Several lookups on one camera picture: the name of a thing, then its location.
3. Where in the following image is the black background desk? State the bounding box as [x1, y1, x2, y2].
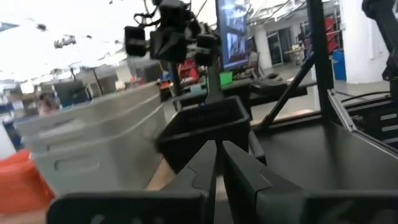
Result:
[172, 77, 318, 108]

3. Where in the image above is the silver aluminium rail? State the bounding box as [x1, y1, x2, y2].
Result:
[328, 89, 398, 155]

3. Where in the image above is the green box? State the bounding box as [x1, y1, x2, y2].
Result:
[219, 71, 234, 86]

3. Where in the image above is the black slotted plastic basket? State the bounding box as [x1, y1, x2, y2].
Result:
[155, 95, 267, 174]

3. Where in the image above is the person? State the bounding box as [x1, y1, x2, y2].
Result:
[37, 92, 62, 116]

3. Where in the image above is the white plastic storage bin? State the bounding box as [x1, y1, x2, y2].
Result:
[23, 93, 165, 153]
[15, 81, 162, 138]
[32, 104, 170, 197]

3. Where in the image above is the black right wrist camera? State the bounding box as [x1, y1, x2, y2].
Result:
[158, 0, 189, 29]

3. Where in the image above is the blue barrel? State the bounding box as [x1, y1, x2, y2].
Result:
[331, 49, 347, 81]

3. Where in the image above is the large display screen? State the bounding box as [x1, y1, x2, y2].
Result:
[215, 0, 250, 72]

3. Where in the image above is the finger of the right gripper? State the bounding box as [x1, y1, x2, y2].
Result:
[150, 30, 170, 63]
[169, 30, 188, 63]

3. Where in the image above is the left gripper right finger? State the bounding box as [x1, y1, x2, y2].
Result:
[223, 141, 398, 224]

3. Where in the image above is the orange slotted plastic basket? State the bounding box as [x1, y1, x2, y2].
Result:
[0, 148, 56, 215]

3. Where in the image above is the black aluminium rig frame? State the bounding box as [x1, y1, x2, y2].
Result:
[256, 0, 398, 156]

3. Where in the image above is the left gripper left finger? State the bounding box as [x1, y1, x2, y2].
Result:
[45, 140, 218, 224]

